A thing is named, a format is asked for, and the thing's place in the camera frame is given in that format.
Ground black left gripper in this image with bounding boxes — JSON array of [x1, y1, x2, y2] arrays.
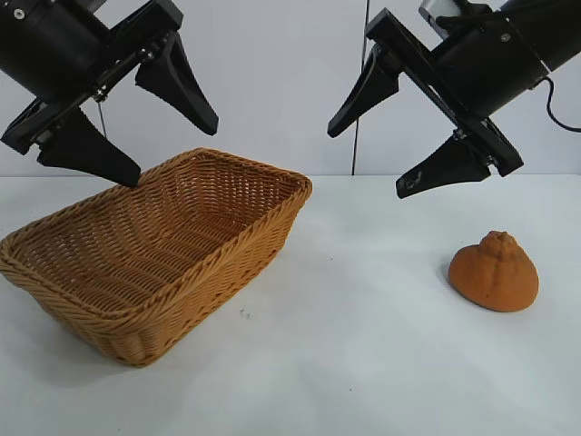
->
[[0, 0, 221, 188]]

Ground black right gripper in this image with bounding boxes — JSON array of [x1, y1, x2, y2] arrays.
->
[[327, 7, 553, 200]]

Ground woven wicker basket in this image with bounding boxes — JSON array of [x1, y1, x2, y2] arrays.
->
[[0, 147, 314, 368]]

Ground bumpy orange fruit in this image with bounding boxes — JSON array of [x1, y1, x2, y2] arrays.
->
[[448, 230, 540, 313]]

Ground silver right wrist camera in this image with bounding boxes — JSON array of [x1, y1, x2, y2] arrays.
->
[[418, 0, 494, 35]]

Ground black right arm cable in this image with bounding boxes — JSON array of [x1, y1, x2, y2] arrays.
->
[[542, 76, 581, 134]]

